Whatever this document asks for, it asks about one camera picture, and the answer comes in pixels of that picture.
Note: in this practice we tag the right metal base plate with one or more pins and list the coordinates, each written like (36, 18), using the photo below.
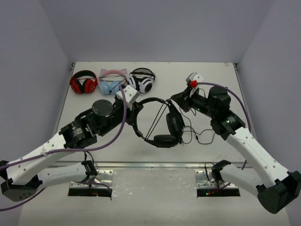
(205, 180)

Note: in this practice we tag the red black headphones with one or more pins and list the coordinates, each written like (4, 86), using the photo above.
(83, 82)

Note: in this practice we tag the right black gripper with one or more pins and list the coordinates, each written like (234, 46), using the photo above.
(182, 98)

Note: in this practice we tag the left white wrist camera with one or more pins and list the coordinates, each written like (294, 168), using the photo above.
(131, 94)

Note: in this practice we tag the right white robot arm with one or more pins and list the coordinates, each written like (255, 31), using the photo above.
(273, 184)

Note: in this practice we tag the blue pink cat-ear headphones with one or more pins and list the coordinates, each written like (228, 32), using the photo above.
(109, 81)

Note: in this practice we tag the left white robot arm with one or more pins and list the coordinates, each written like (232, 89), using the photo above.
(31, 174)

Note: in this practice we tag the metal base plate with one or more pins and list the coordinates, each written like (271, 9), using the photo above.
(103, 180)
(205, 180)

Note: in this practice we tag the black headset with cable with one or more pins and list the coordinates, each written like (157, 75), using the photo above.
(174, 122)

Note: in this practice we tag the metal table edge rail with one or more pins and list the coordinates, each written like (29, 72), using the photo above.
(152, 165)

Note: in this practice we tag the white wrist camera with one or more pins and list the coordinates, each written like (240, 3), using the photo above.
(194, 79)
(131, 94)

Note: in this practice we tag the white black striped headphones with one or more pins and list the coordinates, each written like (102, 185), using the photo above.
(142, 79)

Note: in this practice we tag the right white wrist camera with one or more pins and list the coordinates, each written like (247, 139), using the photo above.
(194, 79)

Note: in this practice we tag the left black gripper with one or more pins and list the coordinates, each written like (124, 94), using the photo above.
(132, 109)

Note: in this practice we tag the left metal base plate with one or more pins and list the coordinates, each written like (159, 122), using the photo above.
(103, 180)

